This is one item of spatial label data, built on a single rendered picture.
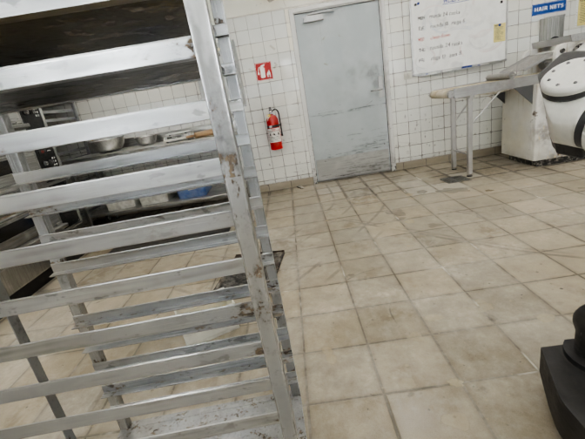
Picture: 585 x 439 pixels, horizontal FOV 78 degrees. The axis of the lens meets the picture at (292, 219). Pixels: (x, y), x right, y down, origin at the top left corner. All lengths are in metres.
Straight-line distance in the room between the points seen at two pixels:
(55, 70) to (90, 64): 0.05
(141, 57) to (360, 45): 4.34
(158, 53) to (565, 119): 0.60
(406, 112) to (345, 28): 1.25
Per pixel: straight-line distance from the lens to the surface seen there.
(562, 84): 0.67
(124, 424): 1.56
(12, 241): 3.39
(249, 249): 0.61
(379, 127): 4.90
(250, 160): 1.03
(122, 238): 0.68
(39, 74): 0.68
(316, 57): 4.77
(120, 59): 0.63
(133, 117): 0.63
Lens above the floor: 1.14
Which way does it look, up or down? 19 degrees down
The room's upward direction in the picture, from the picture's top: 10 degrees counter-clockwise
